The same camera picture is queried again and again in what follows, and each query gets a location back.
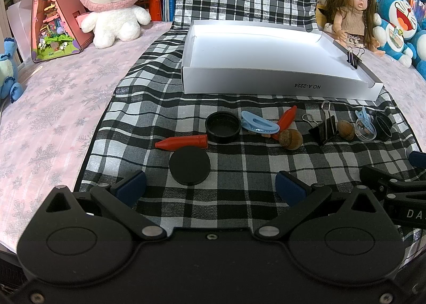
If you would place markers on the red crayon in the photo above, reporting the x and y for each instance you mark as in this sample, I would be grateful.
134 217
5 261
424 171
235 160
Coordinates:
174 143
285 121

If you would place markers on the blue Stitch plush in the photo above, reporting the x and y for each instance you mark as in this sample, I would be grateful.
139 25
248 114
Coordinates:
10 86

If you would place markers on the brown haired baby doll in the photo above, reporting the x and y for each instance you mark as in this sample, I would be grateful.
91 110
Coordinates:
350 23

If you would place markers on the pink snowflake tablecloth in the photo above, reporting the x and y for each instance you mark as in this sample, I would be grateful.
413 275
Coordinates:
46 133

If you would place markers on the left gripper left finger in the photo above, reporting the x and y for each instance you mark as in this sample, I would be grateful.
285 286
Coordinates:
117 202

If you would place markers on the black white plaid cloth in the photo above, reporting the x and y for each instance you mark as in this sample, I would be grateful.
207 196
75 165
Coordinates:
149 105

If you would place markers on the black binder clip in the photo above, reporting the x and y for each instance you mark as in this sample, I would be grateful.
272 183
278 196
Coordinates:
325 130

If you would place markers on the small blue clip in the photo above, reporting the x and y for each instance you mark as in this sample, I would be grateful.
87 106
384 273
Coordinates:
364 117

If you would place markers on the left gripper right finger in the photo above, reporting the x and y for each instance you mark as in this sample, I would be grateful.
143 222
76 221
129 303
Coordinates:
303 200

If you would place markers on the black round lid disc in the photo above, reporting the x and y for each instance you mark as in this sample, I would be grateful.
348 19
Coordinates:
190 165

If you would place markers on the white cardboard box tray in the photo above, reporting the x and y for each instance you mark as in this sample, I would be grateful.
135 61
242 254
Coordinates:
253 58

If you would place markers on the binder clip on box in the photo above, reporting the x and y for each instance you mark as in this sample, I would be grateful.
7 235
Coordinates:
354 58

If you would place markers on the pink triangular toy house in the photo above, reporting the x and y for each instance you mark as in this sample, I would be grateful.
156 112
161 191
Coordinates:
55 29

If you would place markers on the brown acorn large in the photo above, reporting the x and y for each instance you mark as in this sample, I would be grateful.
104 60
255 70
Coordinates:
290 139

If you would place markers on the brown acorn small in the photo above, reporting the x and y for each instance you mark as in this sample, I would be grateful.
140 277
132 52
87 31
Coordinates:
346 130

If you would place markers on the large blue plastic clip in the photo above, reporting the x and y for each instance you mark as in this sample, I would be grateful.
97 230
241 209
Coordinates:
257 124

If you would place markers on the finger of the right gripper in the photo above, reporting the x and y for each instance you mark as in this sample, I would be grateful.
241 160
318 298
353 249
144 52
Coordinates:
417 159
383 183

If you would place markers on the blue Doraemon plush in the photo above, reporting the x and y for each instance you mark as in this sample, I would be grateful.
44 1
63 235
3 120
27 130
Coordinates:
399 35

